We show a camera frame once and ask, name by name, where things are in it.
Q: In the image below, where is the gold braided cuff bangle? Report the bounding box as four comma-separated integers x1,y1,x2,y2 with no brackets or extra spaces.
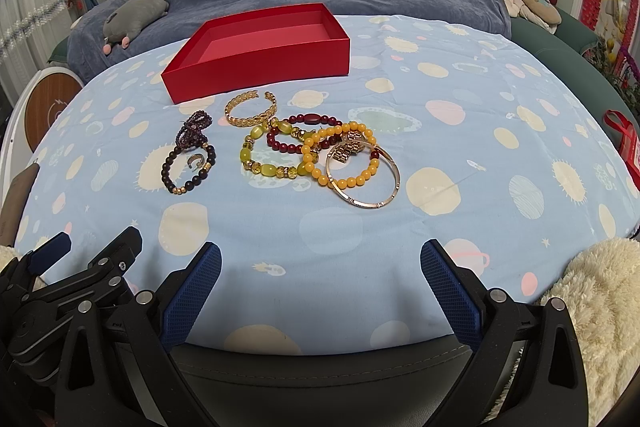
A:
224,90,278,128

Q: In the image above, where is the dark wood bead bracelet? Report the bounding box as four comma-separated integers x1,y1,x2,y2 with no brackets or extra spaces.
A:
159,142,218,196

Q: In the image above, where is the orange amber bead bracelet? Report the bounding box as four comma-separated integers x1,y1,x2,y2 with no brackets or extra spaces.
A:
300,120,381,191

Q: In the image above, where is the round wooden side table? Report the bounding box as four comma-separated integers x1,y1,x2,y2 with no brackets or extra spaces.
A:
1,66,84,196

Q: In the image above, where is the dark purple beaded necklace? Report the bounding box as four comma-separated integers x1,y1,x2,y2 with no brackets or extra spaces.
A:
174,108,214,150

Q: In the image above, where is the silver hoop earring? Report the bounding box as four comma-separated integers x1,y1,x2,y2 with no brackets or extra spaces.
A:
186,153,206,171

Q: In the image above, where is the grey mole plush toy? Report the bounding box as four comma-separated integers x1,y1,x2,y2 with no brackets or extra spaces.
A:
102,0,169,55

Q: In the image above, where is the thin rose gold bangle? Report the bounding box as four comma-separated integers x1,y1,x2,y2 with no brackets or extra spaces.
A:
324,141,401,210

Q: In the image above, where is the cream fluffy blanket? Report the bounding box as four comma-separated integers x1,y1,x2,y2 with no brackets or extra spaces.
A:
540,237,640,426

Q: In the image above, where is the beige plush toy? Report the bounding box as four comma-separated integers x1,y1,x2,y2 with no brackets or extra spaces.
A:
503,0,562,35

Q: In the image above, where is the green bed frame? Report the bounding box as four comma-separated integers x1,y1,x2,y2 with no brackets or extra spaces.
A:
511,9,639,148

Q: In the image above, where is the dark red bead bracelet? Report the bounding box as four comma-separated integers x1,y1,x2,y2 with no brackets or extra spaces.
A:
264,111,352,155

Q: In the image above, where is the blue planet print bedsheet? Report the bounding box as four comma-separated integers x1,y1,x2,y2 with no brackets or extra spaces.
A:
15,15,639,355

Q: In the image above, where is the white sheer curtain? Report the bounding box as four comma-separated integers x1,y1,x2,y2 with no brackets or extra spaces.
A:
1,0,72,104

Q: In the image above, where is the gold link wristwatch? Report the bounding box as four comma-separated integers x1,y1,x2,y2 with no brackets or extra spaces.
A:
331,131,367,164

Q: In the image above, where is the red cardboard box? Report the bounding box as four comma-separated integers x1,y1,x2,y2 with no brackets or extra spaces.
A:
162,3,350,104

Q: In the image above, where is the yellow-green stone bracelet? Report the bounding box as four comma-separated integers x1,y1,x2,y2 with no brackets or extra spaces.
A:
238,117,312,180

